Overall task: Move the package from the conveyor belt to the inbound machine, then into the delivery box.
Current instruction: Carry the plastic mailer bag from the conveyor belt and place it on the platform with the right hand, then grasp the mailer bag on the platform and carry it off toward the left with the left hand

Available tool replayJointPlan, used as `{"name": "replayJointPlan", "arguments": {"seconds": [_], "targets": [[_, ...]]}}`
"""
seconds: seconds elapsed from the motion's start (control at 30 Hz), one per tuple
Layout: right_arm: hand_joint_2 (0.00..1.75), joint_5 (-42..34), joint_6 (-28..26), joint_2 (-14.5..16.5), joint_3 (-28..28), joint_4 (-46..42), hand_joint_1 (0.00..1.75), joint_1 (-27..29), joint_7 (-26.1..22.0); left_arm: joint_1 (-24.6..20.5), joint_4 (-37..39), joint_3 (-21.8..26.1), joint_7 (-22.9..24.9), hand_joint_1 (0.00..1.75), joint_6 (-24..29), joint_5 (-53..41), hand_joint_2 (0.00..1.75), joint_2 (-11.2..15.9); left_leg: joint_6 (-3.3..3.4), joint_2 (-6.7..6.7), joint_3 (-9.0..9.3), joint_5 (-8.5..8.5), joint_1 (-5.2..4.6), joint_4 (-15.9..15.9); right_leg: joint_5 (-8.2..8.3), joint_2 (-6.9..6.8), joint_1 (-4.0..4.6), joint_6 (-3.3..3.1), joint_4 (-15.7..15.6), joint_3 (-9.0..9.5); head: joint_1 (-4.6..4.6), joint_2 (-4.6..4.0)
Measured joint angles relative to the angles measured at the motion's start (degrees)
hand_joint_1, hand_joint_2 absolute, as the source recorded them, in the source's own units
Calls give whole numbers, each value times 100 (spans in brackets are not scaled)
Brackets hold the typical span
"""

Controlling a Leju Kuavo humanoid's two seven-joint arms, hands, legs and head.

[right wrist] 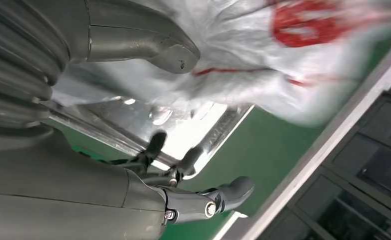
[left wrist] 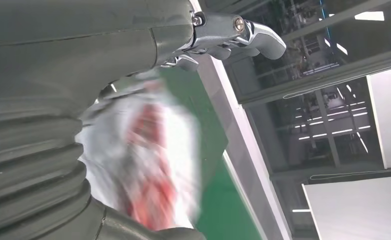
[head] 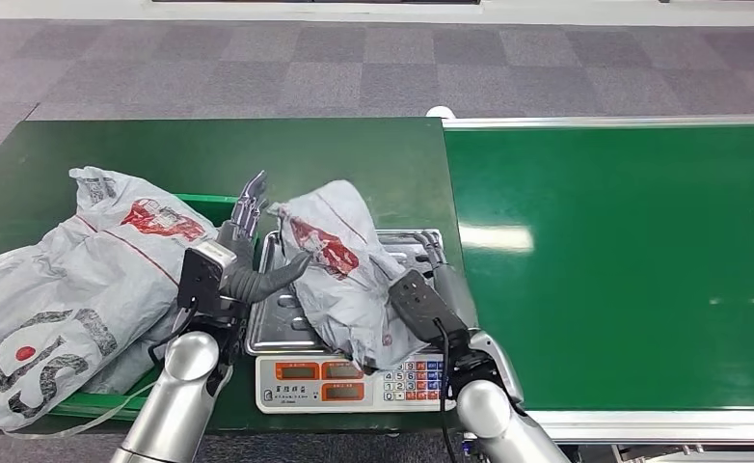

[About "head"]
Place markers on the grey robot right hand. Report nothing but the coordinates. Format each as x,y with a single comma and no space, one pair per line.
457,291

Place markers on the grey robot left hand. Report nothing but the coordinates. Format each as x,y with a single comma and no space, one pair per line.
249,287

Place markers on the small grey courier package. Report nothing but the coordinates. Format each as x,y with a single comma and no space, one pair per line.
345,294

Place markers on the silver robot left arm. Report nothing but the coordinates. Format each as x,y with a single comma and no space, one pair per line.
176,409

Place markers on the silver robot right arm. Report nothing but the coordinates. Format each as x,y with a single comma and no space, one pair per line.
498,422

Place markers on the plain pale grey package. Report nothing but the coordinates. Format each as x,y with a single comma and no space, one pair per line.
121,370

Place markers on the large grey courier package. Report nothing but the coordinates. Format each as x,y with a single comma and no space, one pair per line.
70,281

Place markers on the white round conveyor end cap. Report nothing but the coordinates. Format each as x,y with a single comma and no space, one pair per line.
441,112

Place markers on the green conveyor belt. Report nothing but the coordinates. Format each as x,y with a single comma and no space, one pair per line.
639,255

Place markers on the green plastic crate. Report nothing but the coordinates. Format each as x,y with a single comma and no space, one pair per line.
214,203

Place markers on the white electronic scale steel tray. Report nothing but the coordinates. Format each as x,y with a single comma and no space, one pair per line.
300,383

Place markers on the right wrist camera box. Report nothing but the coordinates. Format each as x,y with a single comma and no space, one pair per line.
422,310

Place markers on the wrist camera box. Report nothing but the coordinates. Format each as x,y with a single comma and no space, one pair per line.
422,310
198,278

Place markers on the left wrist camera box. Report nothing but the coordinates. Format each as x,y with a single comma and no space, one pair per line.
198,278

